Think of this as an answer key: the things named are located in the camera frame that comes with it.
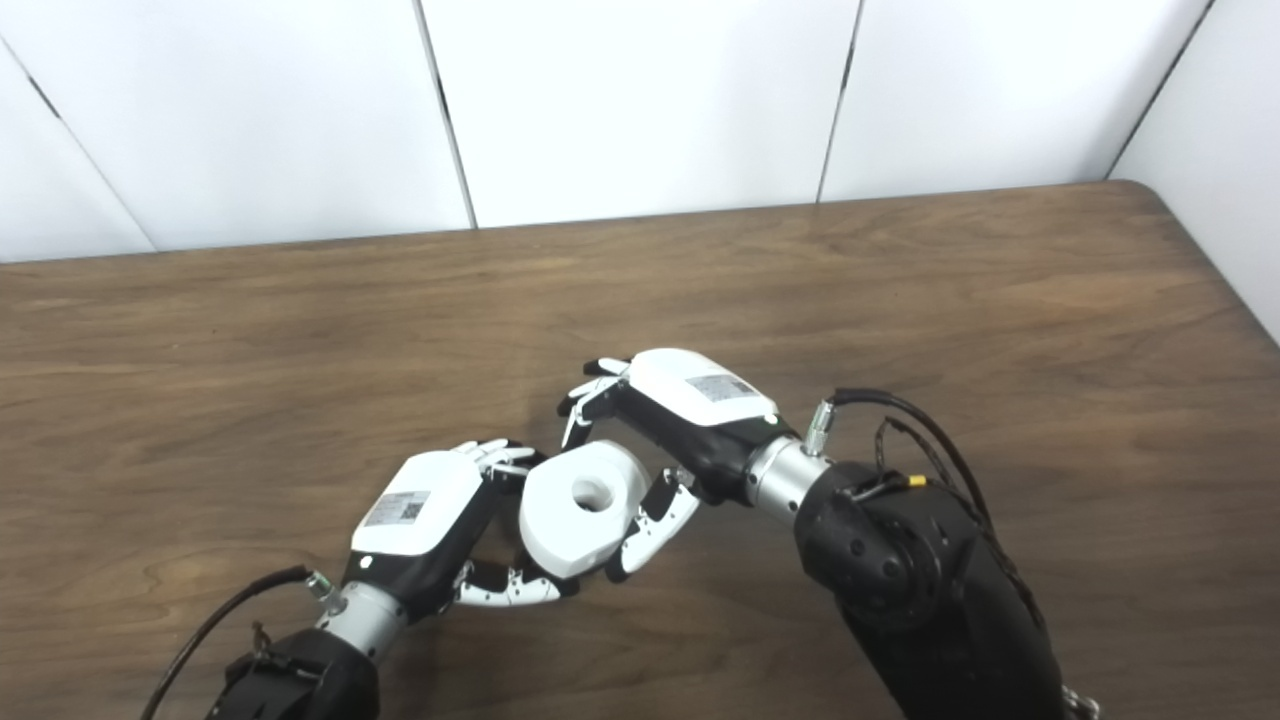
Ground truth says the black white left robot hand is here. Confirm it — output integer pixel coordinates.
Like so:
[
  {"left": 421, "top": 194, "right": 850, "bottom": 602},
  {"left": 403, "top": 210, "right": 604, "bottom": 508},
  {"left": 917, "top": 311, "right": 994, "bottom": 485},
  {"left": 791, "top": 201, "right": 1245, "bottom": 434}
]
[{"left": 345, "top": 438, "right": 581, "bottom": 626}]

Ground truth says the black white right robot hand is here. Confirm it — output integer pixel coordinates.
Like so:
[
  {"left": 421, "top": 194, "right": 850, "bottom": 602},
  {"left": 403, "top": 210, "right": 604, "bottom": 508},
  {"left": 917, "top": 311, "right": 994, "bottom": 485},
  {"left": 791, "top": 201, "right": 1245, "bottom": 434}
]
[{"left": 557, "top": 348, "right": 801, "bottom": 584}]

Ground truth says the round white plastic piece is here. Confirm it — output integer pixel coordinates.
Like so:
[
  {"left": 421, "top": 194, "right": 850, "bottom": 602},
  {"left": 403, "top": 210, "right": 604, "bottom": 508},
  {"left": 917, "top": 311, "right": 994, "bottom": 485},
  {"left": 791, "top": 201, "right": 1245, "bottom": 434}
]
[{"left": 519, "top": 441, "right": 649, "bottom": 579}]

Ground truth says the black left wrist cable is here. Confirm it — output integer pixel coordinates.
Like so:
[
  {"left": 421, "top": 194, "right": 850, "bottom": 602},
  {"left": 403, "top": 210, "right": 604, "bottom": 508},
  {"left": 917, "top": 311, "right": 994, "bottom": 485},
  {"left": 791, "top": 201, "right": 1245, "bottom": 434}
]
[{"left": 140, "top": 565, "right": 346, "bottom": 720}]

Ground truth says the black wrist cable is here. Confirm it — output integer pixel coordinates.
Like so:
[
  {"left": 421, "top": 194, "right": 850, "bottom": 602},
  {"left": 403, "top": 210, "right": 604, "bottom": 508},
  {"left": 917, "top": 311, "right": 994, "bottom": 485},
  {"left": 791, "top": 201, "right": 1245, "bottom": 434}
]
[
  {"left": 803, "top": 388, "right": 991, "bottom": 531},
  {"left": 140, "top": 565, "right": 346, "bottom": 720}
]

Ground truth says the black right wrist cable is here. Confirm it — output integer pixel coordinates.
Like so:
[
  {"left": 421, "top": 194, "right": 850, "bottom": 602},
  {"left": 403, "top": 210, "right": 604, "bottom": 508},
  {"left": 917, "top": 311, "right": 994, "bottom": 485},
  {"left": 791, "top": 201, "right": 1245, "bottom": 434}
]
[{"left": 803, "top": 388, "right": 991, "bottom": 531}]

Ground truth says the thin braided yellow-tipped cable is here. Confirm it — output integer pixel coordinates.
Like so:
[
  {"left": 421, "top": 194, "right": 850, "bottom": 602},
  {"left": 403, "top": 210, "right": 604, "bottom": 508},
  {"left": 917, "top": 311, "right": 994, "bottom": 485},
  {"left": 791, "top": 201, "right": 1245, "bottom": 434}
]
[{"left": 850, "top": 418, "right": 1048, "bottom": 633}]

